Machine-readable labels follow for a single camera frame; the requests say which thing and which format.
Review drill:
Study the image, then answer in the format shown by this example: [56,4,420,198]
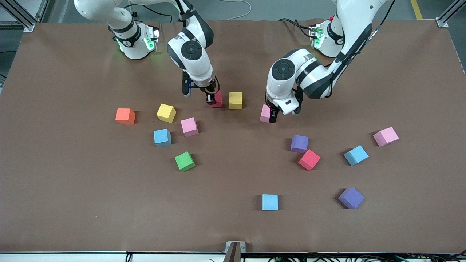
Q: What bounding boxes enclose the pink foam block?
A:
[373,127,400,147]
[260,104,273,123]
[181,117,199,138]

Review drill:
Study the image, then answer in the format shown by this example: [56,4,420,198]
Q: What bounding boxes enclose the yellow foam block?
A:
[229,92,243,110]
[156,104,177,123]

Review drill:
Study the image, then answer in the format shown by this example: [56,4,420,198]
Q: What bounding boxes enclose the purple foam block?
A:
[290,135,309,154]
[338,187,365,209]

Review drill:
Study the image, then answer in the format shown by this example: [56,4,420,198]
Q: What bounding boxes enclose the green foam block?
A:
[174,151,196,172]

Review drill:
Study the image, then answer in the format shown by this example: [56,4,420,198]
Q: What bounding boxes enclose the orange foam block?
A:
[115,108,136,126]

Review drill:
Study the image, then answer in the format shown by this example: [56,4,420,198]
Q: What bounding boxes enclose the light blue foam block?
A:
[261,194,279,211]

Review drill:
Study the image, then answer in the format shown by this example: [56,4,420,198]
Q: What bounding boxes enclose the brown pole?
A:
[223,242,241,262]

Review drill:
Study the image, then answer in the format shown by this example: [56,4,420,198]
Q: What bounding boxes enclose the brown table mat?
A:
[0,18,466,254]

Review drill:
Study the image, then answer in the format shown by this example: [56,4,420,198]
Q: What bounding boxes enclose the black arm base cables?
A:
[279,17,317,39]

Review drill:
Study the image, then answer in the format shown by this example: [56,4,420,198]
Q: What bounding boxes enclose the white floor cable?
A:
[218,0,252,21]

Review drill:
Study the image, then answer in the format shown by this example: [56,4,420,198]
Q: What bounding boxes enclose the small metal bracket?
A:
[225,241,246,253]

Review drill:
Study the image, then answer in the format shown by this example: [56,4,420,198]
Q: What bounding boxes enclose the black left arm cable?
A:
[329,0,395,97]

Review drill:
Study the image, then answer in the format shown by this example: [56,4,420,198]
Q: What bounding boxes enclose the aluminium frame post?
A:
[0,0,51,32]
[436,0,466,28]

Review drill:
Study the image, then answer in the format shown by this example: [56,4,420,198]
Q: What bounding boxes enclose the white table edge rail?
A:
[0,252,466,262]

